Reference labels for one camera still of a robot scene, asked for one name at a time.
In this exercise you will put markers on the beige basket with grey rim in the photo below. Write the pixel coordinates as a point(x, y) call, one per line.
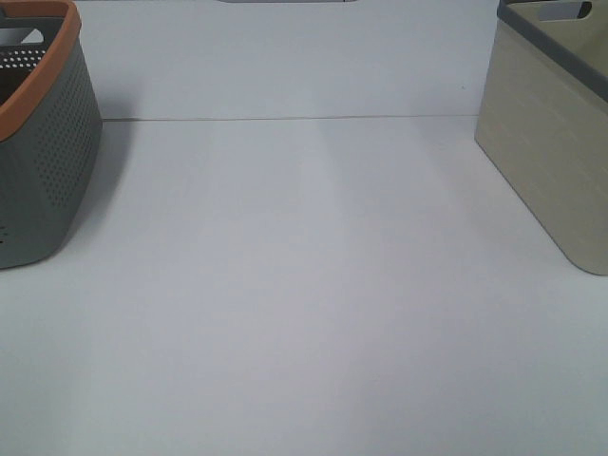
point(543, 119)

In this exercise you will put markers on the grey basket with orange rim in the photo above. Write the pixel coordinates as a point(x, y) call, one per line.
point(51, 128)

